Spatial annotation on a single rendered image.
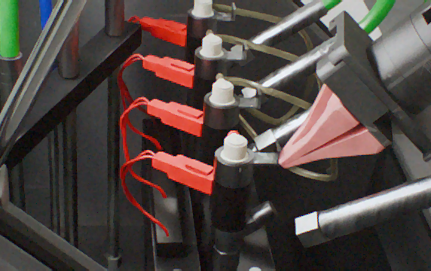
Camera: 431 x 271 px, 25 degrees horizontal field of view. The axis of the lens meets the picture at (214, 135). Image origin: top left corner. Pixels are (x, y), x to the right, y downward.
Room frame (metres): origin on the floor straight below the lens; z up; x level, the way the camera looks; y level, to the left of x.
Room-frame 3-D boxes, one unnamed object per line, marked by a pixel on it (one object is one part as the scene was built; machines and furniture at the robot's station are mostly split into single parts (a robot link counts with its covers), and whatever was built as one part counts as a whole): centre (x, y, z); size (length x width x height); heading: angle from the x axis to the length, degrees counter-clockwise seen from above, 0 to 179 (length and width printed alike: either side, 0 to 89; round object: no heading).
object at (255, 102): (0.67, -0.02, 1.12); 0.03 x 0.02 x 0.01; 98
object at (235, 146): (0.59, -0.01, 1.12); 0.02 x 0.02 x 0.03
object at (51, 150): (0.83, 0.16, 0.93); 0.02 x 0.02 x 0.19; 8
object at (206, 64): (0.75, 0.00, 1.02); 0.05 x 0.03 x 0.21; 98
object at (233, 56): (0.75, -0.01, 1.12); 0.03 x 0.02 x 0.01; 98
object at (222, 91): (0.67, 0.00, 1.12); 0.02 x 0.02 x 0.03
